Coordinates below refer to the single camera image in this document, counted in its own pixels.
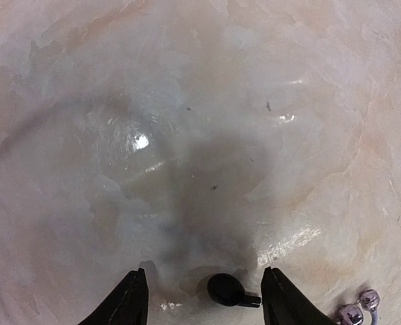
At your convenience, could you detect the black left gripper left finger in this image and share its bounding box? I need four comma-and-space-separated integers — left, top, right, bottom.
79, 268, 149, 325

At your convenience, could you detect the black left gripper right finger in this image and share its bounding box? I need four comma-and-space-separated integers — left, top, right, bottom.
261, 267, 335, 325

